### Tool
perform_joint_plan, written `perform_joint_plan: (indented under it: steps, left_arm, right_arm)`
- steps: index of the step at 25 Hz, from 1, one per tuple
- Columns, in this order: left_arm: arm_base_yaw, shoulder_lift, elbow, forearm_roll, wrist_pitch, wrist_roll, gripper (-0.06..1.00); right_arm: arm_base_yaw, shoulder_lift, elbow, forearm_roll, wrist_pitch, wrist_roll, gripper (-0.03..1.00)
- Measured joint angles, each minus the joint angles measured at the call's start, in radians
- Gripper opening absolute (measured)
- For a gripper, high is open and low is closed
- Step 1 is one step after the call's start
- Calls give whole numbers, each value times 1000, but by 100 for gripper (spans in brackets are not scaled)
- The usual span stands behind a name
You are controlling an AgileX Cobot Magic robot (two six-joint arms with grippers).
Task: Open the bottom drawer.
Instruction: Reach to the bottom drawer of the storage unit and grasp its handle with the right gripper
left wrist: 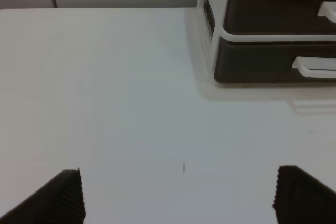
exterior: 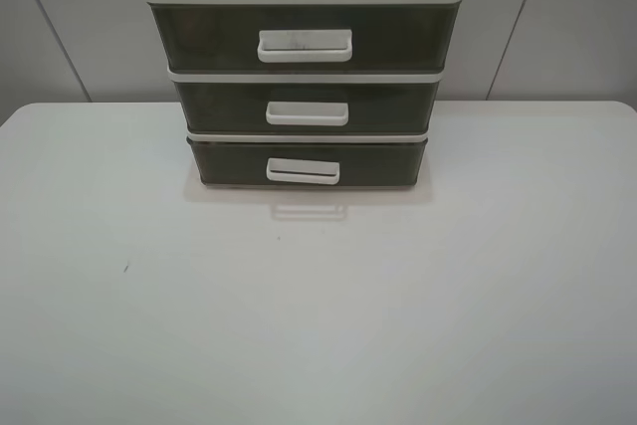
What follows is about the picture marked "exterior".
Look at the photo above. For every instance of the dark translucent drawer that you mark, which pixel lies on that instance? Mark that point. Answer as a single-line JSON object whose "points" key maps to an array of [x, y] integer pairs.
{"points": [[308, 165], [224, 39], [313, 109]]}

